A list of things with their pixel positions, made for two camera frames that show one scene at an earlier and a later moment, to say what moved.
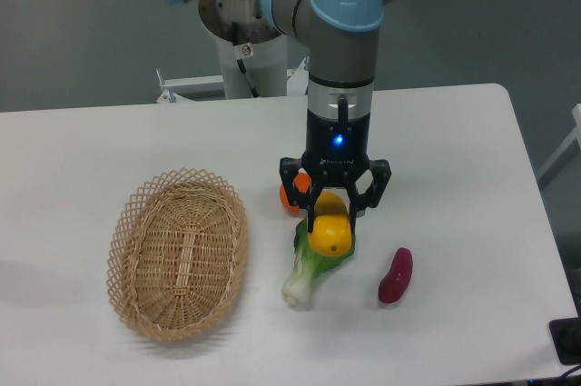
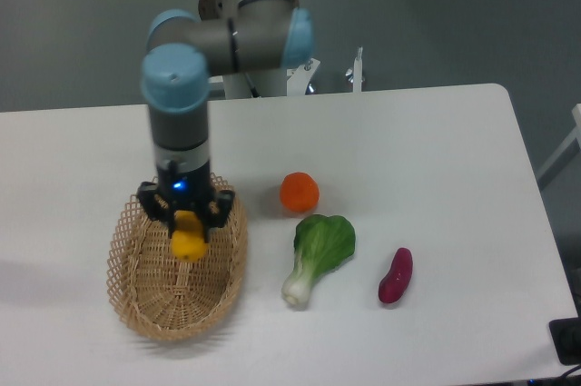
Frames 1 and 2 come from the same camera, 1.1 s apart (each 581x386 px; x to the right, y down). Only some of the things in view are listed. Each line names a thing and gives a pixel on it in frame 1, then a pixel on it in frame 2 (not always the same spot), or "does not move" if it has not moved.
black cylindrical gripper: [337, 153] -> [184, 190]
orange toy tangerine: [302, 181] does not move
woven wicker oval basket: [176, 252] does not move
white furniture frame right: [575, 134] does not move
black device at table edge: [566, 338] does not move
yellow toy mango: [331, 231] -> [188, 242]
